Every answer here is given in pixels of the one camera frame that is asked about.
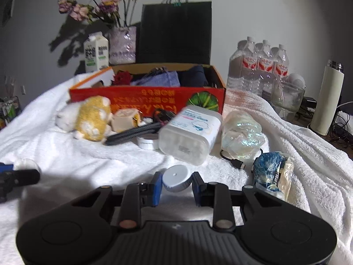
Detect white towel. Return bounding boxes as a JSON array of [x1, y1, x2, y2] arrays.
[[0, 73, 353, 265]]

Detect black cable bundle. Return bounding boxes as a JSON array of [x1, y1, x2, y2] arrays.
[[152, 109, 177, 124]]

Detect dark red rose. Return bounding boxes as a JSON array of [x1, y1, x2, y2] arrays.
[[111, 71, 133, 86]]

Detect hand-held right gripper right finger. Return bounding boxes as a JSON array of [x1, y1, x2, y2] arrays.
[[192, 172, 279, 229]]

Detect black paper bag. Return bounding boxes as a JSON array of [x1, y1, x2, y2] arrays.
[[137, 0, 213, 65]]

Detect purple glass vase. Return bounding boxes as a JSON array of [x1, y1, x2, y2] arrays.
[[108, 26, 137, 64]]

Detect red label water bottle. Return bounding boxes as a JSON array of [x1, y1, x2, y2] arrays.
[[272, 44, 290, 82], [256, 40, 277, 89], [228, 36, 261, 94]]

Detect clear glass cup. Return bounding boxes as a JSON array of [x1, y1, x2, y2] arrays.
[[270, 81, 306, 119]]

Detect purple cloth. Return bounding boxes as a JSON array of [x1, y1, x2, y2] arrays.
[[131, 70, 181, 87]]

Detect white round speaker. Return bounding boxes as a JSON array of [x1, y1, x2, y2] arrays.
[[287, 72, 306, 87]]

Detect blue snack packet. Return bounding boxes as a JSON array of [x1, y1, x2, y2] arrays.
[[252, 151, 286, 193]]

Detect yellow white plush toy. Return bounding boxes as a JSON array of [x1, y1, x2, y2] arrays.
[[56, 95, 113, 143]]

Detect orange cardboard box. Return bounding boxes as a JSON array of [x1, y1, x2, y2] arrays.
[[69, 64, 227, 116]]

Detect white thermos bottle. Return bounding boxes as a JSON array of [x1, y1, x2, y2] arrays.
[[311, 59, 345, 136]]

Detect cream round cup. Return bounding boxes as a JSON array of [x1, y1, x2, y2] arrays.
[[112, 108, 142, 133]]

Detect small white round tin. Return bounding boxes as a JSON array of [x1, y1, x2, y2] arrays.
[[138, 134, 160, 151]]

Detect translucent cotton swab box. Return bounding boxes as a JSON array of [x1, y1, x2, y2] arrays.
[[158, 105, 223, 166]]

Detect clear tan packet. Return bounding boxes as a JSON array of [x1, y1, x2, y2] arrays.
[[278, 156, 295, 202]]

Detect white milk carton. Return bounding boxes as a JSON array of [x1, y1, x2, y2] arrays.
[[83, 32, 110, 73]]

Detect short black plug cable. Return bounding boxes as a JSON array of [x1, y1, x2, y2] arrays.
[[220, 149, 264, 169]]

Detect tangled black cables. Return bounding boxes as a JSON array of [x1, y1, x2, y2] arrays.
[[329, 102, 353, 147]]

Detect iridescent plastic bag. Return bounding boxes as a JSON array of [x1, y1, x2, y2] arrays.
[[222, 110, 266, 161]]

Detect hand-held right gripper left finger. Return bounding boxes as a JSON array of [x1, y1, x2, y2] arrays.
[[70, 171, 162, 228]]

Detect grey braided cable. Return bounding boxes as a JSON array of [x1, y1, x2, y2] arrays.
[[104, 121, 166, 146]]

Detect navy cloth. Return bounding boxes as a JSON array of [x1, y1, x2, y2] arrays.
[[180, 66, 209, 87]]

